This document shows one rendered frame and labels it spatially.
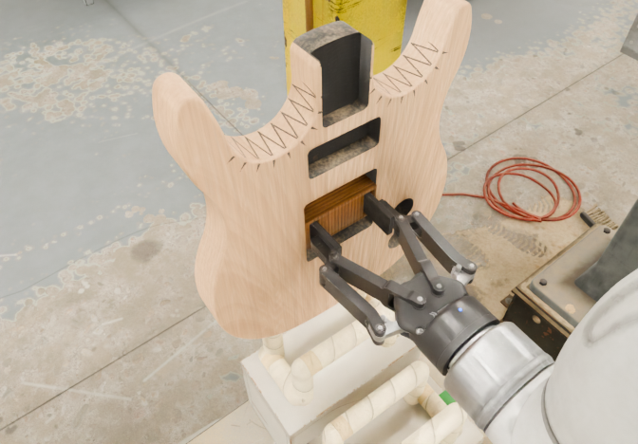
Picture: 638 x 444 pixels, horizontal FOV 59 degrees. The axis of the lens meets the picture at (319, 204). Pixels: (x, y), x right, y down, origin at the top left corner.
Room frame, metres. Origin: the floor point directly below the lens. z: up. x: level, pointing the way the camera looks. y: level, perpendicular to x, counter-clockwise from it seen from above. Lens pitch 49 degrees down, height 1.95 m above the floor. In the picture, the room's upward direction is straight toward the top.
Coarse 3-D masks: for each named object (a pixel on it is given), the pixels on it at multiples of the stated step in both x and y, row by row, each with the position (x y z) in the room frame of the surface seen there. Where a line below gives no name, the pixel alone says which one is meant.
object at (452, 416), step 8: (448, 408) 0.32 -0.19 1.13; (456, 408) 0.32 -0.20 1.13; (440, 416) 0.31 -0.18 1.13; (448, 416) 0.31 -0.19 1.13; (456, 416) 0.31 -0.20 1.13; (464, 416) 0.31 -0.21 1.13; (424, 424) 0.30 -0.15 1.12; (432, 424) 0.30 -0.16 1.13; (440, 424) 0.30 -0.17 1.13; (448, 424) 0.30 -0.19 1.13; (456, 424) 0.30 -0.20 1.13; (416, 432) 0.29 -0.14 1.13; (424, 432) 0.29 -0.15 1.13; (432, 432) 0.29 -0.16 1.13; (440, 432) 0.29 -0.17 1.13; (448, 432) 0.29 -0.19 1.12; (408, 440) 0.28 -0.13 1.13; (416, 440) 0.28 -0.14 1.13; (424, 440) 0.28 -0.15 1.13; (432, 440) 0.28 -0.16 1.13; (440, 440) 0.28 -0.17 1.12
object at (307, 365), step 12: (384, 312) 0.44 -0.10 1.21; (360, 324) 0.41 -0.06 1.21; (336, 336) 0.40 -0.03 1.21; (348, 336) 0.40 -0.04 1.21; (360, 336) 0.40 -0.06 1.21; (312, 348) 0.38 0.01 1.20; (324, 348) 0.38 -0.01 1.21; (336, 348) 0.38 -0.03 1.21; (348, 348) 0.38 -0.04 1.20; (300, 360) 0.36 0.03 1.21; (312, 360) 0.36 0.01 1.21; (324, 360) 0.36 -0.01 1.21; (300, 372) 0.34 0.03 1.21; (312, 372) 0.35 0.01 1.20
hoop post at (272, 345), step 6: (276, 336) 0.41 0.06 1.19; (282, 336) 0.42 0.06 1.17; (264, 342) 0.41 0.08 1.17; (270, 342) 0.40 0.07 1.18; (276, 342) 0.41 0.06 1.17; (282, 342) 0.41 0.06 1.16; (264, 348) 0.41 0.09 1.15; (270, 348) 0.40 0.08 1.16; (276, 348) 0.41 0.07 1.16; (282, 348) 0.41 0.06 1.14; (270, 354) 0.40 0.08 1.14; (276, 354) 0.40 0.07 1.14; (282, 354) 0.41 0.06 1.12
